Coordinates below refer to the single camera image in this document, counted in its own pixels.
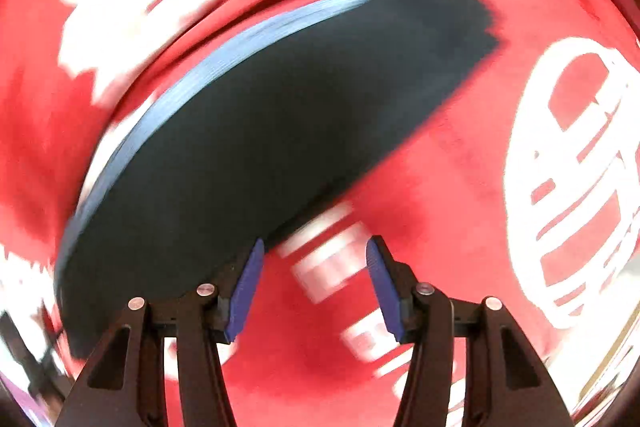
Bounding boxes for black pants with blue waistband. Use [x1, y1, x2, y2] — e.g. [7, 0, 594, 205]
[54, 0, 501, 358]

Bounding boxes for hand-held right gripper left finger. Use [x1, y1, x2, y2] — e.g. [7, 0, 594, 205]
[55, 237, 266, 427]

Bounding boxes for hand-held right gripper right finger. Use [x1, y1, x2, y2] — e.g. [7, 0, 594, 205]
[366, 235, 576, 427]

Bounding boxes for red printed sofa cover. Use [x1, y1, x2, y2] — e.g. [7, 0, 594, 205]
[0, 0, 640, 427]

